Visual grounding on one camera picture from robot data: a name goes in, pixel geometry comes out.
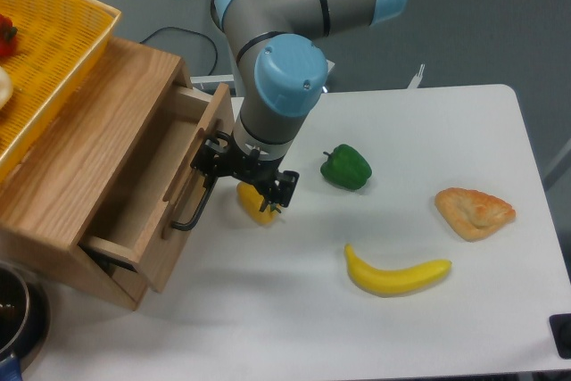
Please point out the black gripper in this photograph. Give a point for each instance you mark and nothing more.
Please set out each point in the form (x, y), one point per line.
(220, 156)

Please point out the black drawer handle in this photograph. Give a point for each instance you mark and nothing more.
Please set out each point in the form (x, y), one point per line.
(185, 226)

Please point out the wooden top drawer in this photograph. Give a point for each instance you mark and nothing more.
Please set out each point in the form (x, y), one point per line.
(130, 236)

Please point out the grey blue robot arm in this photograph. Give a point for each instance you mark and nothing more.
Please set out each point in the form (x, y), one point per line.
(284, 32)

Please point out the wooden drawer cabinet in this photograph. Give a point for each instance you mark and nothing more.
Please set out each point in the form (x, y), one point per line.
(48, 201)

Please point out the yellow bell pepper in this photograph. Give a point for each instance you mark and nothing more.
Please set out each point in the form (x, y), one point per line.
(251, 201)

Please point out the green bell pepper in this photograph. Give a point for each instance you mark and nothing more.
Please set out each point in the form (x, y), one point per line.
(346, 167)

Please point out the yellow banana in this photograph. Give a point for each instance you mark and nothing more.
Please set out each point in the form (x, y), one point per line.
(397, 281)

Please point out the baked pastry slice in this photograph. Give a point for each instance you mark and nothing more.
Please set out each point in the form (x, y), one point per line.
(472, 214)

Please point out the yellow plastic basket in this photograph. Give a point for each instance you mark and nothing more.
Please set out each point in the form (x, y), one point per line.
(58, 43)

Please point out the white round food item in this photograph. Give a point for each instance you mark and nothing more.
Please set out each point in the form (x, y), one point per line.
(6, 87)

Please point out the dark metal pot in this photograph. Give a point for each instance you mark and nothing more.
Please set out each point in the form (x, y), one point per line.
(25, 321)

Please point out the black corner device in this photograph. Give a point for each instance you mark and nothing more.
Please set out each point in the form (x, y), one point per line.
(560, 325)

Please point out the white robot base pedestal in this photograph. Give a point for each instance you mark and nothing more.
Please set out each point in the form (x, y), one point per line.
(239, 84)

